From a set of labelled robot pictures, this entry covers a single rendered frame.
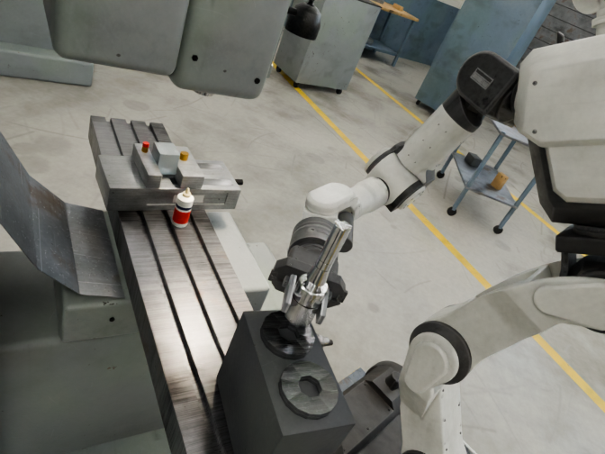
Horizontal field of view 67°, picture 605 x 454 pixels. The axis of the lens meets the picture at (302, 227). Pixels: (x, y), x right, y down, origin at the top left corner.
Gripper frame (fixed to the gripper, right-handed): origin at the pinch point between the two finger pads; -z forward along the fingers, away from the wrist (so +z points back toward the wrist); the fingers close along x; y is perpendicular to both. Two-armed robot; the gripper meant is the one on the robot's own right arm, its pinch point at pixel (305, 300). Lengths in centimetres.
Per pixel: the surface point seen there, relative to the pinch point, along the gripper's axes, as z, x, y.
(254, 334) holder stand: -1.8, -5.3, 8.6
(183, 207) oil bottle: 41, -29, 21
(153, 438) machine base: 27, -18, 99
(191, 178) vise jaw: 49, -31, 17
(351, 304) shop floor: 146, 55, 120
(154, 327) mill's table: 8.8, -22.8, 27.3
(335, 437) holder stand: -12.6, 10.5, 11.7
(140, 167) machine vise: 47, -43, 18
